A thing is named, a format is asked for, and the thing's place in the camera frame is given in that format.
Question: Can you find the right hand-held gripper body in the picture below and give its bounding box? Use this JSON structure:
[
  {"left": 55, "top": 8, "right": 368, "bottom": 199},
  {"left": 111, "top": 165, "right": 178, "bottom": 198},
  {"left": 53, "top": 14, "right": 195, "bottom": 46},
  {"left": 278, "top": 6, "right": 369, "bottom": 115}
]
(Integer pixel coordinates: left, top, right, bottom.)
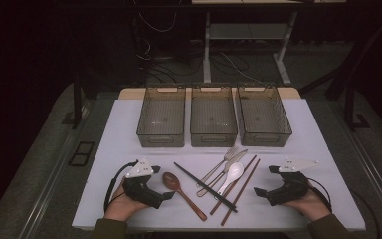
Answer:
[{"left": 266, "top": 157, "right": 320, "bottom": 207}]

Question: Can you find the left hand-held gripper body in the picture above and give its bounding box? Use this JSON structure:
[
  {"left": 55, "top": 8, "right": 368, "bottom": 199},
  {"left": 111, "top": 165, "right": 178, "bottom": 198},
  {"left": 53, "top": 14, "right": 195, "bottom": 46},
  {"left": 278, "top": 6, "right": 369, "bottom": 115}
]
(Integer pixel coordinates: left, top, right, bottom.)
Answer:
[{"left": 122, "top": 157, "right": 166, "bottom": 210}]

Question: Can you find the brown wooden spoon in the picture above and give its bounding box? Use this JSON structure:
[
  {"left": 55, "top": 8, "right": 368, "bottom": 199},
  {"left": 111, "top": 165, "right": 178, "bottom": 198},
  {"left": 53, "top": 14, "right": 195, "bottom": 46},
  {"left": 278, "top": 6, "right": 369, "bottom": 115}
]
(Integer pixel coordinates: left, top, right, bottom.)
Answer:
[{"left": 161, "top": 171, "right": 209, "bottom": 222}]

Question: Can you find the black chopstick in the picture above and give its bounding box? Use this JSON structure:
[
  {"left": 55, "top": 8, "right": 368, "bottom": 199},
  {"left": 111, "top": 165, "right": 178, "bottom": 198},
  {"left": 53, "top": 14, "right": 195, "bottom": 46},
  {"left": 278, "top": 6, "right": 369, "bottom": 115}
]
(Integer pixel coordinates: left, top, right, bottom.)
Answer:
[
  {"left": 174, "top": 162, "right": 238, "bottom": 214},
  {"left": 173, "top": 161, "right": 239, "bottom": 213}
]

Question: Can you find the white plastic spoon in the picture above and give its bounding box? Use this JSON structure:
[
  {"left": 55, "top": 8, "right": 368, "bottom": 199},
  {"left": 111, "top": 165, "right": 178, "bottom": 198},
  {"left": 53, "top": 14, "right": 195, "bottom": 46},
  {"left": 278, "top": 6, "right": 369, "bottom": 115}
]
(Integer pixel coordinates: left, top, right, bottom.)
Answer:
[{"left": 214, "top": 161, "right": 246, "bottom": 201}]

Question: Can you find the transparent brown plastic bin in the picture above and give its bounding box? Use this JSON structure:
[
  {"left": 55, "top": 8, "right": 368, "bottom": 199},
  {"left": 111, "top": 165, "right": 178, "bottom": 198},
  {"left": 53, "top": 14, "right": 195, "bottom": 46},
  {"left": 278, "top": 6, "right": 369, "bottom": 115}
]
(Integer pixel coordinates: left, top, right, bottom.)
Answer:
[
  {"left": 189, "top": 85, "right": 239, "bottom": 148},
  {"left": 135, "top": 85, "right": 187, "bottom": 148},
  {"left": 237, "top": 84, "right": 293, "bottom": 147}
]

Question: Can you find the person's left hand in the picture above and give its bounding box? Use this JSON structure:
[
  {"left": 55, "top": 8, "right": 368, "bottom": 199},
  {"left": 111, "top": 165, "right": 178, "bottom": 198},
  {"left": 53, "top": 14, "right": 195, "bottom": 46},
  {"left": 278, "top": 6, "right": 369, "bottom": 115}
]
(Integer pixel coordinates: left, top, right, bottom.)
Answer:
[{"left": 103, "top": 180, "right": 149, "bottom": 222}]

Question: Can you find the person's right hand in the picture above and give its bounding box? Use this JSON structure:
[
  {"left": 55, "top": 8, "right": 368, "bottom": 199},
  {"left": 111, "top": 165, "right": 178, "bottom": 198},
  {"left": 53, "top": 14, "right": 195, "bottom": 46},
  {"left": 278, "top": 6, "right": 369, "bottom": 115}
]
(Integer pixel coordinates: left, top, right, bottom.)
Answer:
[{"left": 283, "top": 180, "right": 332, "bottom": 222}]

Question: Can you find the white table mat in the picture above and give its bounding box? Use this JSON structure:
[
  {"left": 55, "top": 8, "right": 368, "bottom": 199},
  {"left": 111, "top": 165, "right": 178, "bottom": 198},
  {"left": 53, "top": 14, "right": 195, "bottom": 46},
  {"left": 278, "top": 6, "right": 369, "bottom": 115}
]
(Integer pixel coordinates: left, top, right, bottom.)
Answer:
[{"left": 72, "top": 98, "right": 367, "bottom": 232}]

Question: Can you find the metal table knife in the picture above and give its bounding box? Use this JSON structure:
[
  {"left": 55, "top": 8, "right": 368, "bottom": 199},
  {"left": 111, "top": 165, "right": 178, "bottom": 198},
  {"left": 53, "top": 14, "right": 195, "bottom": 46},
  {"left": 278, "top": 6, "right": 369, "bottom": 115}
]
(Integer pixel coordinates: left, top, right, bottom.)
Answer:
[{"left": 196, "top": 148, "right": 249, "bottom": 198}]

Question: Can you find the metal fork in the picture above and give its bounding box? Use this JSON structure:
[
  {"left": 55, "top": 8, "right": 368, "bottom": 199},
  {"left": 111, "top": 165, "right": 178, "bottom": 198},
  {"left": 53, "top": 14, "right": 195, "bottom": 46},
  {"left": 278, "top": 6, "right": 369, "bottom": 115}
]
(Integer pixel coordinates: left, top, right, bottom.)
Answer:
[{"left": 197, "top": 145, "right": 240, "bottom": 188}]

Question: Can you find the white metal desk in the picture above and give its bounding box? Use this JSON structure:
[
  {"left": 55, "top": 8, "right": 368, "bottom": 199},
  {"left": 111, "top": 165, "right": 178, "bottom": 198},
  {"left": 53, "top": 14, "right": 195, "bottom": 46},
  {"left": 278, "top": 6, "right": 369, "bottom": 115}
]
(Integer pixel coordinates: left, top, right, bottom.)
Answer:
[{"left": 191, "top": 0, "right": 347, "bottom": 86}]

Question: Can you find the slanted black stand bar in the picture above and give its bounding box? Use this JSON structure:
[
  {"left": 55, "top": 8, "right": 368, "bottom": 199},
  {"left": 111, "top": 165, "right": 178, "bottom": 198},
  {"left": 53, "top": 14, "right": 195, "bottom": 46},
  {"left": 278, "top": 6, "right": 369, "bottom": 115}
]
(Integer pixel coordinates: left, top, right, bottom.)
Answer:
[{"left": 324, "top": 14, "right": 382, "bottom": 101}]

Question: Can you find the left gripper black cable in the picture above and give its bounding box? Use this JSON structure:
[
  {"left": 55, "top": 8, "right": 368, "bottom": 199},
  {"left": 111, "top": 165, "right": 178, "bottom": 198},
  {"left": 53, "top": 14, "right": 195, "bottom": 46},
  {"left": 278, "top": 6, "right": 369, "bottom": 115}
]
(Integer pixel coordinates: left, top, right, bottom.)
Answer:
[{"left": 102, "top": 159, "right": 139, "bottom": 214}]

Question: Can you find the silver floor rail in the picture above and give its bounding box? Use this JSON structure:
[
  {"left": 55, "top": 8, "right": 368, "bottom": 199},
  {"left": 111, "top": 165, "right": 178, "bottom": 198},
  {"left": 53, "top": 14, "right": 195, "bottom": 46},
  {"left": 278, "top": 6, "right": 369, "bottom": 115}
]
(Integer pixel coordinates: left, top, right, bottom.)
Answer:
[
  {"left": 339, "top": 122, "right": 382, "bottom": 230},
  {"left": 17, "top": 132, "right": 83, "bottom": 239}
]

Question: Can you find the black metal stand post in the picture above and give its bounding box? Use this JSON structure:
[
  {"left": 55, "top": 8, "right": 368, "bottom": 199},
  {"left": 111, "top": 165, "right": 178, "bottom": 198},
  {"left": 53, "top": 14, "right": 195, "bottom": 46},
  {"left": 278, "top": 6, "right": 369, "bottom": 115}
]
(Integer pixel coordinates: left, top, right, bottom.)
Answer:
[
  {"left": 61, "top": 74, "right": 91, "bottom": 130},
  {"left": 343, "top": 83, "right": 372, "bottom": 131}
]

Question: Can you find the black floor cable tangle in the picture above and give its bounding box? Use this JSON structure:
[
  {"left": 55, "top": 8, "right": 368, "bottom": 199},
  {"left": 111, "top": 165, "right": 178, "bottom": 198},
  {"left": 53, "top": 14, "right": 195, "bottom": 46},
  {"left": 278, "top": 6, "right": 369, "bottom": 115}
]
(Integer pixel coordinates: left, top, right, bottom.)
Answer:
[{"left": 144, "top": 58, "right": 204, "bottom": 85}]

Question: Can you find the white floor cable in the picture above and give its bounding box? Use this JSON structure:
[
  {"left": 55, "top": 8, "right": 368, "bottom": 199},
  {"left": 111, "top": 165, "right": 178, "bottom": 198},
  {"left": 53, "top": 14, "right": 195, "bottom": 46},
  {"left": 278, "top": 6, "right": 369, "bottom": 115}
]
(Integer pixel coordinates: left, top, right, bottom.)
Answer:
[{"left": 219, "top": 51, "right": 264, "bottom": 85}]

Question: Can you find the hanging light cable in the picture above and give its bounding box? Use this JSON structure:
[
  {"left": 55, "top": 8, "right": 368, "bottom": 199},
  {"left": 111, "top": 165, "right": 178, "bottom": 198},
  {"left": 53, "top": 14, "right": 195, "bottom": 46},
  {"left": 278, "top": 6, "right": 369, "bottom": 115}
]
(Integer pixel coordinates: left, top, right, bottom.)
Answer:
[{"left": 137, "top": 11, "right": 178, "bottom": 34}]

